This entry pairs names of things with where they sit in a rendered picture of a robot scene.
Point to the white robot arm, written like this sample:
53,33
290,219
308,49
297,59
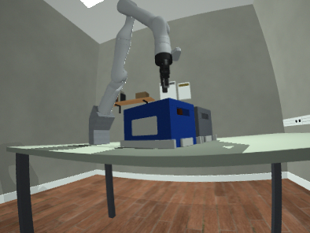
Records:
123,41

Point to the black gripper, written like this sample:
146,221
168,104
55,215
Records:
164,75

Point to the blue divided crate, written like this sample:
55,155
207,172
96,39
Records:
159,121

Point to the dark blue bottle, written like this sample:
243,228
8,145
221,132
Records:
179,111

